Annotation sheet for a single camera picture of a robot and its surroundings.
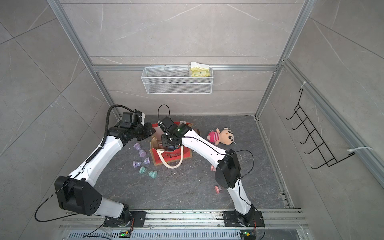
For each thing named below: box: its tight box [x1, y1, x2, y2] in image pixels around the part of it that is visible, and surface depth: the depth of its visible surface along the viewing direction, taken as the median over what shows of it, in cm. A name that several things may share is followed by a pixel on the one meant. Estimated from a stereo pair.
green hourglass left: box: [139, 166, 158, 179], surface depth 89 cm
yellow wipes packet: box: [190, 61, 211, 77], surface depth 87 cm
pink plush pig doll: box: [207, 127, 236, 145], surface depth 100 cm
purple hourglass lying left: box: [132, 157, 151, 168], surface depth 92 cm
